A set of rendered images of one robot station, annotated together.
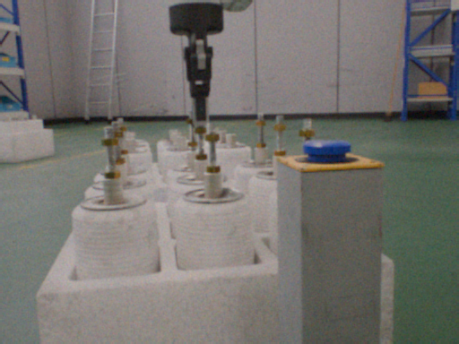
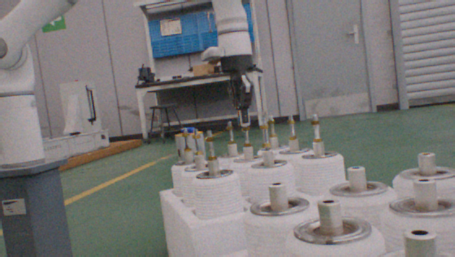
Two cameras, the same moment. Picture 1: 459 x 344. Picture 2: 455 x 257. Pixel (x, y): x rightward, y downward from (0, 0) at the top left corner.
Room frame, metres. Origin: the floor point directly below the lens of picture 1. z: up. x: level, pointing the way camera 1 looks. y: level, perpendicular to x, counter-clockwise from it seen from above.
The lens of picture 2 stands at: (1.62, -0.14, 0.39)
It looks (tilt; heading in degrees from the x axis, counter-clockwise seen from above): 4 degrees down; 173
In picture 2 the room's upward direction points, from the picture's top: 7 degrees counter-clockwise
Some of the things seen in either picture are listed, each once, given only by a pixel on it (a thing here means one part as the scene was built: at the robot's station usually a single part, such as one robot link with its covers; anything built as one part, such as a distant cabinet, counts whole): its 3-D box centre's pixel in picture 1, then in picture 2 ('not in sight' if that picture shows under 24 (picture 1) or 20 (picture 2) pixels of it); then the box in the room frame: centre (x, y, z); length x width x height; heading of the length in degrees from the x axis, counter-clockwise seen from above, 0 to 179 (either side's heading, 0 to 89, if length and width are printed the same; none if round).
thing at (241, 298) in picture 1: (206, 284); (257, 226); (0.67, 0.03, 0.09); 0.39 x 0.39 x 0.18; 9
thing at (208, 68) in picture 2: not in sight; (205, 68); (-4.01, 0.45, 0.87); 0.40 x 0.30 x 0.23; 56
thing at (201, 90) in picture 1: (201, 102); not in sight; (0.65, 0.03, 0.36); 0.03 x 0.01 x 0.05; 7
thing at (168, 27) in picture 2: not in sight; (171, 26); (-4.36, 0.08, 1.54); 0.32 x 0.02 x 0.25; 70
